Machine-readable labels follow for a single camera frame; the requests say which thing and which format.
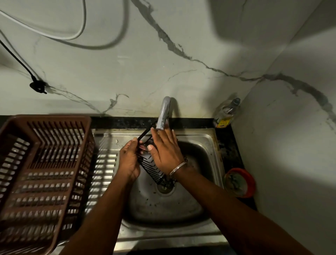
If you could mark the stainless steel sink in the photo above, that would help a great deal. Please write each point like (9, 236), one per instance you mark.
(162, 210)

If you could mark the chrome faucet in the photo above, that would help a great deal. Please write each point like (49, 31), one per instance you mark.
(164, 110)

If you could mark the person's right forearm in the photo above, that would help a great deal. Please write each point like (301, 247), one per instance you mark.
(236, 215)

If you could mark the black wire rack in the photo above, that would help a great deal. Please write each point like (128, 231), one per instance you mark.
(145, 134)

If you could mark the brown plastic dish basket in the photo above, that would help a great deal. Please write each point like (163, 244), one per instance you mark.
(47, 118)

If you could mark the person's right hand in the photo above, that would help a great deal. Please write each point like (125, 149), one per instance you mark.
(168, 152)

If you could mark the person's left hand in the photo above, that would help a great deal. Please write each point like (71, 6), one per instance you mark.
(130, 163)

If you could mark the clear dish soap bottle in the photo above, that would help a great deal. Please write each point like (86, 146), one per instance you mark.
(225, 113)

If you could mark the orange round container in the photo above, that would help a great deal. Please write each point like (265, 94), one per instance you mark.
(239, 183)

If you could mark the person's left forearm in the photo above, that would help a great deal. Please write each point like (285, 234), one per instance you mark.
(99, 223)

